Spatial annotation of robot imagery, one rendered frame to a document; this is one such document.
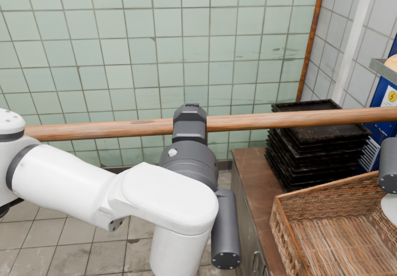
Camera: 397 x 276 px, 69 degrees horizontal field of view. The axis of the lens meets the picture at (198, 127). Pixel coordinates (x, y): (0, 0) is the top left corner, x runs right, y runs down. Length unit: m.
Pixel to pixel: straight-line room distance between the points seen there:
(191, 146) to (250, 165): 1.03
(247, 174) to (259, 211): 0.22
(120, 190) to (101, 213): 0.04
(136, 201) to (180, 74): 1.52
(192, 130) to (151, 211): 0.17
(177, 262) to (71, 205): 0.14
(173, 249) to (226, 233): 0.06
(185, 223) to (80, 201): 0.13
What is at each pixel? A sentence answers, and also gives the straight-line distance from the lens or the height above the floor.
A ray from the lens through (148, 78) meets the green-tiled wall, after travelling 1.81.
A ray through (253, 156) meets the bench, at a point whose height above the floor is 0.58.
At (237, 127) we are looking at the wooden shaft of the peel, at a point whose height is 1.21.
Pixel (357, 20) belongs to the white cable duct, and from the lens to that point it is 1.52.
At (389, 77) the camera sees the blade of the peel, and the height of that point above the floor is 1.20.
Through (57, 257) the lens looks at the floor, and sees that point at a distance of 1.94.
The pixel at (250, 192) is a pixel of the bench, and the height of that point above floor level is 0.58.
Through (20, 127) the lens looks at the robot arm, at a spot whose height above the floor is 1.31.
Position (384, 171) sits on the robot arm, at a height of 1.23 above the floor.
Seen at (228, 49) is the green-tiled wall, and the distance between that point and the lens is 1.78.
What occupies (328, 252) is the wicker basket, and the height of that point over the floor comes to 0.59.
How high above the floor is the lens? 1.50
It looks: 33 degrees down
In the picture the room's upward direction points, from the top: straight up
